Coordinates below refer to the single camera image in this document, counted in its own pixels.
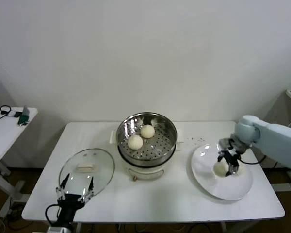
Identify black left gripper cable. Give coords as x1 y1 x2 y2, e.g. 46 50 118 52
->
45 203 63 223

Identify floor power strip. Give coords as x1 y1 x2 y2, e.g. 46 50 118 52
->
6 205 24 216

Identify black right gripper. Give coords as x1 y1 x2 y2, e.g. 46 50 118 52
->
217 149 242 177

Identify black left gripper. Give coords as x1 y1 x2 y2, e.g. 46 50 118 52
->
55 173 95 224

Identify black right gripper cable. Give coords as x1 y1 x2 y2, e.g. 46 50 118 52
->
240 155 267 166

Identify perforated steel steamer basket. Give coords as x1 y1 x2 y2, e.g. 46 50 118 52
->
116 112 178 168

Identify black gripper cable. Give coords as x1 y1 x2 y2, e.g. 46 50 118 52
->
45 203 63 223
240 155 267 166

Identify round glass pot lid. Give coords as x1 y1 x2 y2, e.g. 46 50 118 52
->
59 148 115 200

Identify white side table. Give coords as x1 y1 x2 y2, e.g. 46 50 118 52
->
0 106 39 203

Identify black headphones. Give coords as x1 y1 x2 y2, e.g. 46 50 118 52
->
0 105 12 121

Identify white oval plate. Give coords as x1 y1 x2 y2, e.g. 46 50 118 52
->
190 143 254 201

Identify green circuit board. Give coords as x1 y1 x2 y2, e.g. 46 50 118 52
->
17 105 31 127

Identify white electric cooker pot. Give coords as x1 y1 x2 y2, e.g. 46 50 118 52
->
109 130 185 182

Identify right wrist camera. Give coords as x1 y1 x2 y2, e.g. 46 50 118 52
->
217 137 233 150

